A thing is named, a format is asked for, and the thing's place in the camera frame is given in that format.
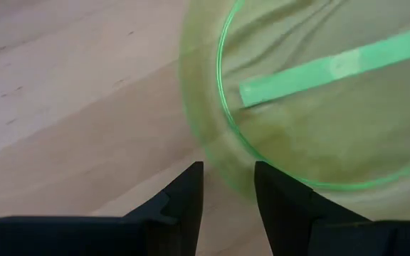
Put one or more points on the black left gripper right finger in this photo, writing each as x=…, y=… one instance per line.
x=290, y=220

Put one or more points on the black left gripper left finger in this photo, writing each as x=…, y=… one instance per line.
x=176, y=213

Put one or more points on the green translucent plastic plate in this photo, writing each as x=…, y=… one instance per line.
x=333, y=142

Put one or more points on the green tape strip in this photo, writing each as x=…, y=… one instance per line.
x=333, y=67

